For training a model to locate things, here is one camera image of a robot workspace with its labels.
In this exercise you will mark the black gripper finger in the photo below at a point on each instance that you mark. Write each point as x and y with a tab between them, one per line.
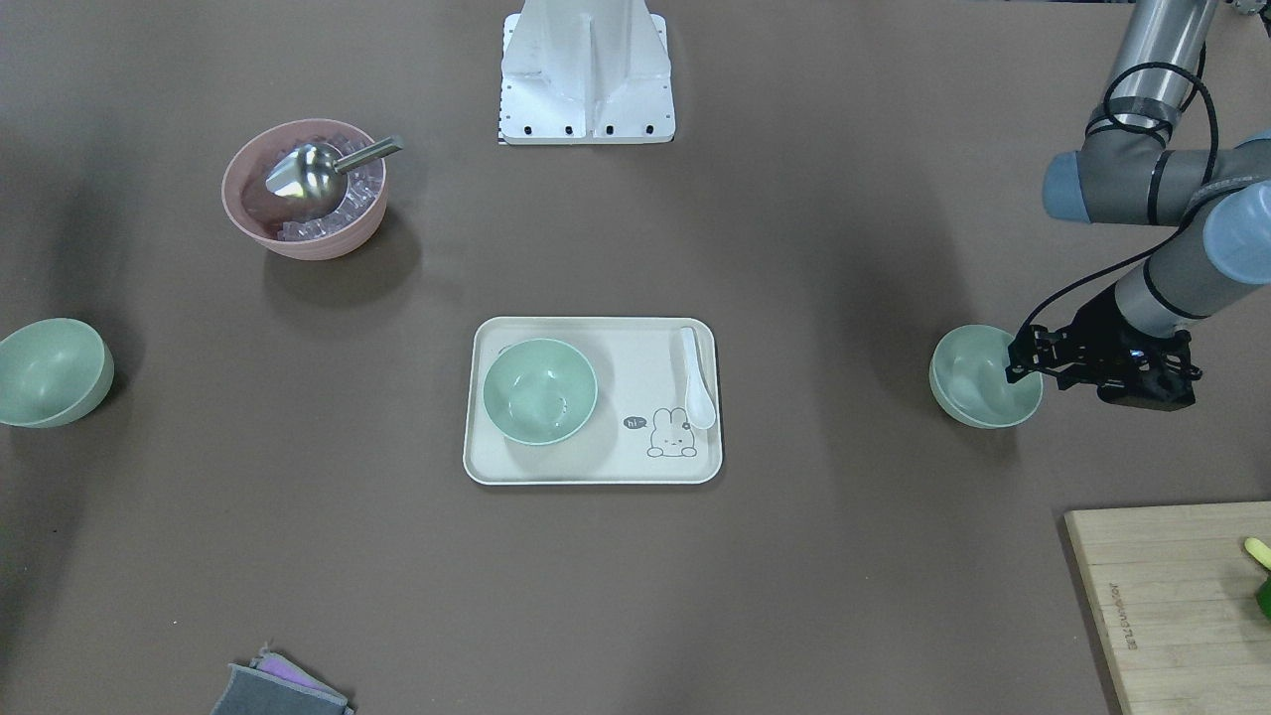
1018	369
1037	344

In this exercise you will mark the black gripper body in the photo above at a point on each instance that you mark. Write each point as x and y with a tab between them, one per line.
1093	325

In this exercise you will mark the green bowl robot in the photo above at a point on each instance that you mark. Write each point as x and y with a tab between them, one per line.
967	375
53	372

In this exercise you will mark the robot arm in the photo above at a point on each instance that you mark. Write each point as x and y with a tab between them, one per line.
1216	201

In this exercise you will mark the yellow plastic knife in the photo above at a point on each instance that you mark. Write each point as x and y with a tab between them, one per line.
1258	550

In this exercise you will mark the bamboo cutting board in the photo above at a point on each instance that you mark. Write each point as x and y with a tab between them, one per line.
1172	593

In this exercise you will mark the green lime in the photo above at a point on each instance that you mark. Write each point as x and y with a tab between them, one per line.
1262	597

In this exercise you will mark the white ceramic spoon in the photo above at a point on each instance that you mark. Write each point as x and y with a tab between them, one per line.
699	406

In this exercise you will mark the beige rabbit serving tray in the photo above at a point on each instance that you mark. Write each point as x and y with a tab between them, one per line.
638	434

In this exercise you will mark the green bowl on tray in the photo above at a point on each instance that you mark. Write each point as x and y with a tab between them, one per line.
540	391

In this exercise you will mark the metal ice scoop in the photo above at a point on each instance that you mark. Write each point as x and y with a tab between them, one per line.
311	181

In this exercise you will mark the pink bowl with ice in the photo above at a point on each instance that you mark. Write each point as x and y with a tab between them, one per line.
356	220

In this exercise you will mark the grey folded cloth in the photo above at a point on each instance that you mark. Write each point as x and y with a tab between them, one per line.
271	683

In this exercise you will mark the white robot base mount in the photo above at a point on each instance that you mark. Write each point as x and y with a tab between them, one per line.
585	73

